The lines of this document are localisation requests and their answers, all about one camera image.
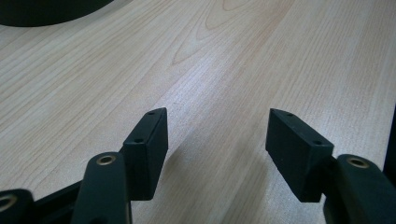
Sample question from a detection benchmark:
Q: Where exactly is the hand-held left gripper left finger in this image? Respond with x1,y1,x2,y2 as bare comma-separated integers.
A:
120,106,169,202

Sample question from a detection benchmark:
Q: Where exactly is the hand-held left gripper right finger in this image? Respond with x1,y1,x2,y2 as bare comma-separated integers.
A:
264,107,335,203

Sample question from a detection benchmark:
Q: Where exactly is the black key stand with tray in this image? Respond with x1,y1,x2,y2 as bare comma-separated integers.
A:
0,0,115,28

